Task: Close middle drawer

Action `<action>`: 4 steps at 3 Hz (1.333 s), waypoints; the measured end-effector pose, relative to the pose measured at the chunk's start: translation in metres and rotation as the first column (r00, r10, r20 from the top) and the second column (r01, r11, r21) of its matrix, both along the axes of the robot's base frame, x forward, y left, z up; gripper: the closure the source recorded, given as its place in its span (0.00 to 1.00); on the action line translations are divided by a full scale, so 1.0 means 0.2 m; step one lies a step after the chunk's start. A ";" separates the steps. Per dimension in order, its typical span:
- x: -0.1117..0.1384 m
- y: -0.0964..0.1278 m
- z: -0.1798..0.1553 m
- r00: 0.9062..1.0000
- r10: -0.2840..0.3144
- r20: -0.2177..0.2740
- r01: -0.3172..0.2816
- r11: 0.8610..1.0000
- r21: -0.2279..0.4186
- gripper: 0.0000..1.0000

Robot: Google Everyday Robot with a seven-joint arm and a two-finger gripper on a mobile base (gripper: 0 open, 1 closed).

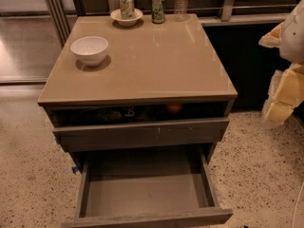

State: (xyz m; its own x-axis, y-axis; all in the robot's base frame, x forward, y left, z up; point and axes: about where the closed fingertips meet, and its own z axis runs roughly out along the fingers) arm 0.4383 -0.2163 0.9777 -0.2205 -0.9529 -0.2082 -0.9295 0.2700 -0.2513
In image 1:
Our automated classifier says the white bowl back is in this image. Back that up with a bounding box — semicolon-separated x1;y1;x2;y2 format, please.
110;9;143;27

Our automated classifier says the blue tape piece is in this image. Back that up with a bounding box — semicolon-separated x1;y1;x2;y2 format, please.
71;166;79;174

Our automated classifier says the clear plastic water bottle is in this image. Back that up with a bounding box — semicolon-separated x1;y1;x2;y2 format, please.
174;0;188;22

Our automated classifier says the metal railing frame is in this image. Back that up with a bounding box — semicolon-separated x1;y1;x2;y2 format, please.
46;0;300;43

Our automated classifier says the orange fruit in drawer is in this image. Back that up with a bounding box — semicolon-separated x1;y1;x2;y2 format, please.
166;104;182;114

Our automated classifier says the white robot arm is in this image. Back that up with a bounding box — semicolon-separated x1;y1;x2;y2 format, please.
258;0;304;125

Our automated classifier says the white bowl front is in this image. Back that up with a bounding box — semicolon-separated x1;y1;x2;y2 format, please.
70;36;108;67

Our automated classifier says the white bowl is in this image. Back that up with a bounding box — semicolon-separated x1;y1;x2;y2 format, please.
70;36;108;67
110;9;143;27

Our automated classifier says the grey drawer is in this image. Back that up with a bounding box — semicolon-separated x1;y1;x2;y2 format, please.
53;117;229;152
63;145;233;228

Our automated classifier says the grey top drawer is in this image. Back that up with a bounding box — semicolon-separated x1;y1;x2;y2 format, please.
53;117;229;152

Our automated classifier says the green soda can in bowl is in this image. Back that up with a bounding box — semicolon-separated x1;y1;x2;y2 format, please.
119;0;135;19

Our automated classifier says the tan drawer cabinet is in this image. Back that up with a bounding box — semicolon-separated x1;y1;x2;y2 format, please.
37;13;238;163

